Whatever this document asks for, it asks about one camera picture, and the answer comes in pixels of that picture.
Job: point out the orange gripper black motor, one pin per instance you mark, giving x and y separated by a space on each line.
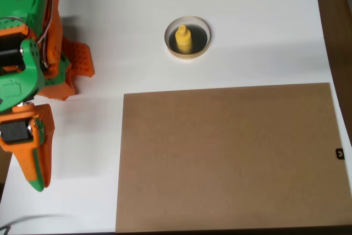
26 129

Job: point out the small yellow peg piece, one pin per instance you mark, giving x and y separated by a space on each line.
183 39

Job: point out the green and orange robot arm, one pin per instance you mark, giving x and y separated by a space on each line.
19 81

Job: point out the round dish with dark bottom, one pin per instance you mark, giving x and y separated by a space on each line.
202 42

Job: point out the brown cardboard sheet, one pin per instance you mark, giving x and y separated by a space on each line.
233 163

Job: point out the large white base sheet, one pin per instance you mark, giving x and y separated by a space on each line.
247 4

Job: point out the small black tag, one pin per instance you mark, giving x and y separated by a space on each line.
340 154

